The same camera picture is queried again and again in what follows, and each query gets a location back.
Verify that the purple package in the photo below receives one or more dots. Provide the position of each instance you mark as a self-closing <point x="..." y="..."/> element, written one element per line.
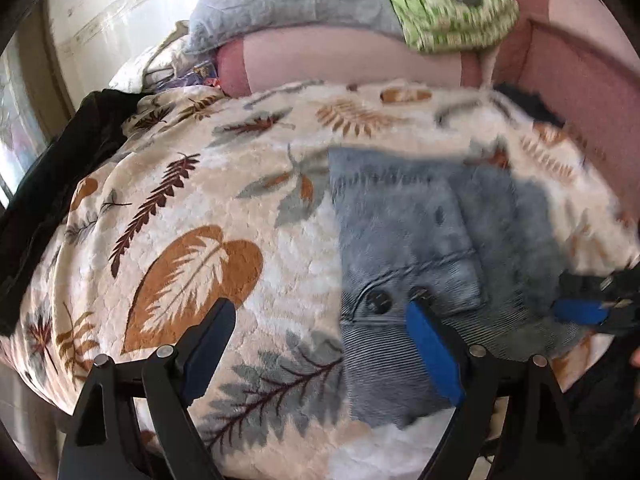
<point x="203" y="74"/>

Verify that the black cloth by armrest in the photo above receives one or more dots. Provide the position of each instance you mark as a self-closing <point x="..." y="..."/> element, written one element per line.
<point x="530" y="103"/>

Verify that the person's right hand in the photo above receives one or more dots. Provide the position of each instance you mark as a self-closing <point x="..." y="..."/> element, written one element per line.
<point x="635" y="358"/>

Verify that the grey quilted blanket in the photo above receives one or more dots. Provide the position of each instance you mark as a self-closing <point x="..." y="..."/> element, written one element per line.
<point x="213" y="23"/>

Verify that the pink sofa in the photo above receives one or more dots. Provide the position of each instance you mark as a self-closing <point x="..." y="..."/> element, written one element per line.
<point x="572" y="53"/>

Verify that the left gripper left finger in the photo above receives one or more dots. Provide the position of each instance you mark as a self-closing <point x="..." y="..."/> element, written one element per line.
<point x="131" y="419"/>

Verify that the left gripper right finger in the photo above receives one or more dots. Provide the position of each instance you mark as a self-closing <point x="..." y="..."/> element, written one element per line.
<point x="536" y="441"/>

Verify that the leaf-patterned cream blanket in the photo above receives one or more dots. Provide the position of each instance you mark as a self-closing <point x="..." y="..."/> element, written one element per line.
<point x="212" y="197"/>

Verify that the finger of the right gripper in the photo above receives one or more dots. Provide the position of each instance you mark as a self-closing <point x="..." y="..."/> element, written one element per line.
<point x="618" y="285"/>
<point x="597" y="316"/>

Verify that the blue denim pants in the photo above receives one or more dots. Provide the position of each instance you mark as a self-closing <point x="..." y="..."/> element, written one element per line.
<point x="477" y="241"/>

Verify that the green patterned folded cloth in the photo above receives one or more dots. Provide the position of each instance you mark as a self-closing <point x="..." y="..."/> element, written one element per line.
<point x="439" y="26"/>

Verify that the white patterned cushion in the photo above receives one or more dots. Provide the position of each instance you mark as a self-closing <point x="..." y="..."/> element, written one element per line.
<point x="157" y="64"/>

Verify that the stained glass window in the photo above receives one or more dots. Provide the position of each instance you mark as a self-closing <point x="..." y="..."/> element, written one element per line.
<point x="22" y="139"/>

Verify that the black garment on left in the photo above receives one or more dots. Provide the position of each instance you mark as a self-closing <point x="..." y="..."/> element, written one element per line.
<point x="43" y="197"/>

